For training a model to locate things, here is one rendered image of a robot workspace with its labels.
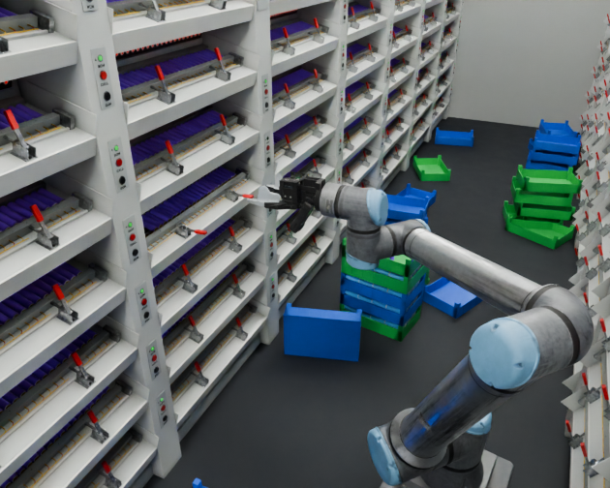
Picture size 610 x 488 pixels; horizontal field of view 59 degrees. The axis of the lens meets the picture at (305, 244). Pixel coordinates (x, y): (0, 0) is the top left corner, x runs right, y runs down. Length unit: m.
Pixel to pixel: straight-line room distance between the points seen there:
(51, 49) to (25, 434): 0.80
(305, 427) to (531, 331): 1.13
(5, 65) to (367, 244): 0.88
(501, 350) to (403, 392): 1.15
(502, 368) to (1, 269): 0.94
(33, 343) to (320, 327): 1.16
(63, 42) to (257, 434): 1.35
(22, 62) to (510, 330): 0.97
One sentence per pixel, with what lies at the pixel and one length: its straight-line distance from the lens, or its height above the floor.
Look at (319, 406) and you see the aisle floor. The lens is 2.04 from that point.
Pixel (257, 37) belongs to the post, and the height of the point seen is 1.21.
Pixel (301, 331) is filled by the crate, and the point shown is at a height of 0.13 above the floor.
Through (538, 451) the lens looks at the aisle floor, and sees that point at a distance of 2.06.
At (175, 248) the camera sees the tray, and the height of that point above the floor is 0.72.
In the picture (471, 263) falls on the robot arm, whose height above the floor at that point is 0.83.
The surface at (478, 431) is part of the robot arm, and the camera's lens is 1.56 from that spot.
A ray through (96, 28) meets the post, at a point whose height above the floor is 1.31.
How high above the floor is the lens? 1.47
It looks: 30 degrees down
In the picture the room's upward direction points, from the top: straight up
